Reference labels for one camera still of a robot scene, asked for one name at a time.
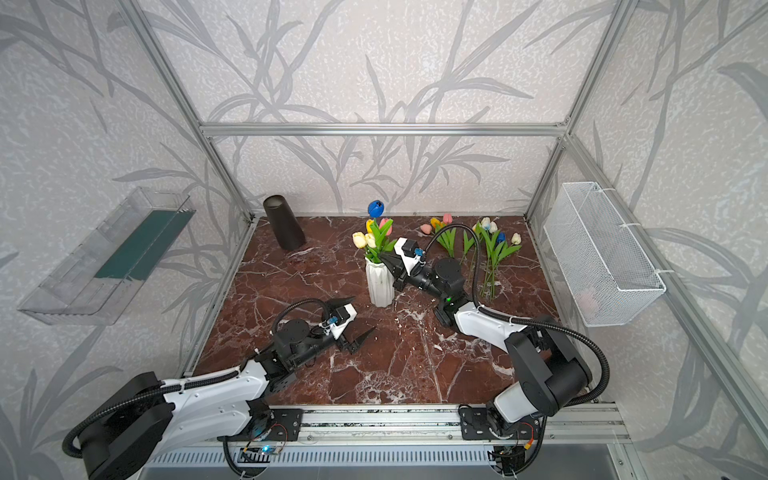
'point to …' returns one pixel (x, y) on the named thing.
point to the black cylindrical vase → (286, 229)
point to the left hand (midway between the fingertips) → (367, 305)
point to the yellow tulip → (368, 225)
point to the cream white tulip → (359, 239)
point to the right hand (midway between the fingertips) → (382, 246)
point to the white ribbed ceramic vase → (381, 284)
